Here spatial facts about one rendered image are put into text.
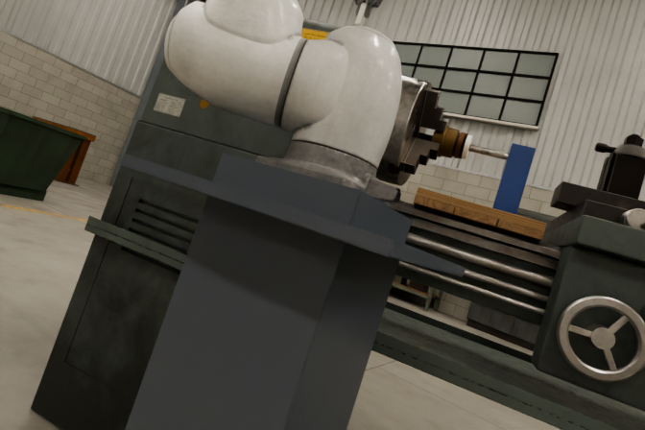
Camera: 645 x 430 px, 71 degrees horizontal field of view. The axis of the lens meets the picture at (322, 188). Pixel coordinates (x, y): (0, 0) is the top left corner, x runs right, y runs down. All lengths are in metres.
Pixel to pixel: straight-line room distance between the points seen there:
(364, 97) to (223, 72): 0.22
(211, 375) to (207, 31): 0.50
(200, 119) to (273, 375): 0.84
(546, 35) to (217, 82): 8.47
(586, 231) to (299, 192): 0.61
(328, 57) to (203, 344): 0.47
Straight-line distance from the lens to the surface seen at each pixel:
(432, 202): 1.13
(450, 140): 1.31
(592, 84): 8.55
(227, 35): 0.74
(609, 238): 1.04
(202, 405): 0.71
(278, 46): 0.73
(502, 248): 1.15
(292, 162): 0.70
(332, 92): 0.70
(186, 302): 0.73
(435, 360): 1.02
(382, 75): 0.73
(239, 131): 1.23
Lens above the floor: 0.74
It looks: 5 degrees up
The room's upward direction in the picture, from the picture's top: 18 degrees clockwise
